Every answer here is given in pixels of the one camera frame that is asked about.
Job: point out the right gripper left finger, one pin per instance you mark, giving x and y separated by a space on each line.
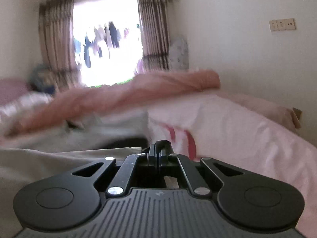
70 199

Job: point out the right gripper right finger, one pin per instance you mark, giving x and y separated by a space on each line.
248 200

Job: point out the grey and black shirt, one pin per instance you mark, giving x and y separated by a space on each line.
33 157

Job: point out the pile of clothes by curtain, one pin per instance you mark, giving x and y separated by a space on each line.
41 80

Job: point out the pink printed bed sheet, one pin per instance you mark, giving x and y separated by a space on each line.
233 134

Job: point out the white pastel patterned quilt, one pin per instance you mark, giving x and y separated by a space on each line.
23 104

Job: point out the mauve quilted headboard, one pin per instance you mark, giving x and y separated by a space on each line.
12 88

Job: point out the salmon pink duvet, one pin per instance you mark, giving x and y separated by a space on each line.
78 102

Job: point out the left striped brown curtain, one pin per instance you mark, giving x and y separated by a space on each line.
55 26

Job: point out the striped brown curtain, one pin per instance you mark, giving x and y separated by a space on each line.
154 34
55 26

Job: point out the right striped brown curtain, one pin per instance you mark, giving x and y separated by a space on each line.
154 34

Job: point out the wall socket plate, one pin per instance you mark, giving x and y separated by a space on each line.
282 25

